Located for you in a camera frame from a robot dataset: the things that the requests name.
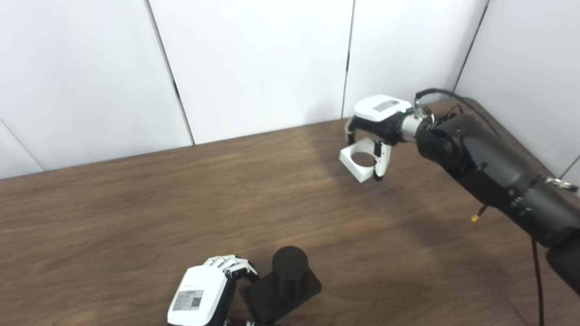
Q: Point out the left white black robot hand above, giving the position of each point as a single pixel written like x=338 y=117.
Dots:
x=199 y=294

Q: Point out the small yellow connector plug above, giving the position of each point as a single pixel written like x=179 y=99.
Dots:
x=475 y=218

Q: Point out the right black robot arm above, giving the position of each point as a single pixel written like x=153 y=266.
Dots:
x=489 y=167

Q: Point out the black peg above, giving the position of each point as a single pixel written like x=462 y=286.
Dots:
x=290 y=271

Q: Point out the white square piece with hole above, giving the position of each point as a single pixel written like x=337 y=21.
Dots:
x=360 y=172

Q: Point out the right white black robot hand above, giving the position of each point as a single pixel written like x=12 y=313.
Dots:
x=380 y=113

